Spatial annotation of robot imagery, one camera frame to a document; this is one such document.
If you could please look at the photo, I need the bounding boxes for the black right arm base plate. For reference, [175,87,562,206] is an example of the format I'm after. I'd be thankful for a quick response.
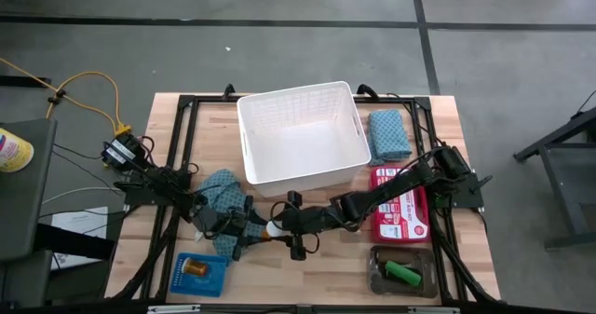
[432,171,494,209]

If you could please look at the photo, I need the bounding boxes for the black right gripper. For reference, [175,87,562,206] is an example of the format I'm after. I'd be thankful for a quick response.
[269,190,339,263]

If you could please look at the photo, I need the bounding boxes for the white perforated plastic basket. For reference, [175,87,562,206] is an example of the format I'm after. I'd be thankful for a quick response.
[236,80,373,198]

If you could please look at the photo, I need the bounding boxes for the blue plastic tray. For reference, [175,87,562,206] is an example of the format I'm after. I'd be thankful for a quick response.
[169,252,229,299]

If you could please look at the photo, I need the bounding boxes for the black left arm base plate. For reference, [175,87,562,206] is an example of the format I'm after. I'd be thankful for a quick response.
[123,183,187,208]

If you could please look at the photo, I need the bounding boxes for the dark grey plastic bin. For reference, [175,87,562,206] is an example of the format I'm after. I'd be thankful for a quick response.
[369,244,440,299]

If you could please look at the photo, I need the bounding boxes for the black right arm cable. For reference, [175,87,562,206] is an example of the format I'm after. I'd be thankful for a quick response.
[386,92,441,143]

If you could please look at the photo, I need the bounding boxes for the dark grey side cart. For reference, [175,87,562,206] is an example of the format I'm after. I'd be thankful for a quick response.
[0,117,60,264]

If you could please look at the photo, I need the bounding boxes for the orange pill bottle white cap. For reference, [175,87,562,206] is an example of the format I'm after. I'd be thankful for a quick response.
[261,217,286,239]
[181,256,210,279]

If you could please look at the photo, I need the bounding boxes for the silver aluminium bar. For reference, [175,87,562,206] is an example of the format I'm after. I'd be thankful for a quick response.
[146,304,201,314]
[408,306,460,314]

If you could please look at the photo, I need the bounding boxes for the yellow extension cord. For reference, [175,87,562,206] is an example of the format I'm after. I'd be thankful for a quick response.
[0,56,135,170]

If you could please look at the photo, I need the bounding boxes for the black aluminium table frame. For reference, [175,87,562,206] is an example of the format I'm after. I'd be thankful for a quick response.
[107,83,502,306]

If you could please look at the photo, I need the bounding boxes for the white floor cable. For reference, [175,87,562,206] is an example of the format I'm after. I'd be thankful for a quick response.
[40,185,125,206]

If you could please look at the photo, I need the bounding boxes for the white paper sheet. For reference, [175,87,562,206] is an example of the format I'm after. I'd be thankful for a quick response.
[49,205,109,271]

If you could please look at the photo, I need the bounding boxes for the green cylindrical roll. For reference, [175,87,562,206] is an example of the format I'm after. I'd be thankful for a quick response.
[384,260,423,287]

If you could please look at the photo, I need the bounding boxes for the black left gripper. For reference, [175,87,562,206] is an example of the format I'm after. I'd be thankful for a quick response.
[193,195,270,262]

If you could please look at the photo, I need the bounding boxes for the blue patterned gown white ties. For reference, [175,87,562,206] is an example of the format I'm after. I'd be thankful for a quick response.
[197,168,267,265]

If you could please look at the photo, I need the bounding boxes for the yellow white wipes canister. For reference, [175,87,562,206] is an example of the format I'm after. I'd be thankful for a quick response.
[0,127,35,173]

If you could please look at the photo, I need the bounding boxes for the blue patterned cloth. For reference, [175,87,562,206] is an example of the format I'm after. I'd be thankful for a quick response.
[366,108,413,167]

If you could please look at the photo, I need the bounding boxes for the black floor bar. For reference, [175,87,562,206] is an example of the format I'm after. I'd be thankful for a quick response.
[0,75,52,88]

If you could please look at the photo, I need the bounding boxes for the black metal side table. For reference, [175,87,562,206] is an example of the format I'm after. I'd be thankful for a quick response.
[513,106,596,250]

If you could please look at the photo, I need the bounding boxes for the red first aid kit case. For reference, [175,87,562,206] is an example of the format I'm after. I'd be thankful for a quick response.
[370,166,430,244]

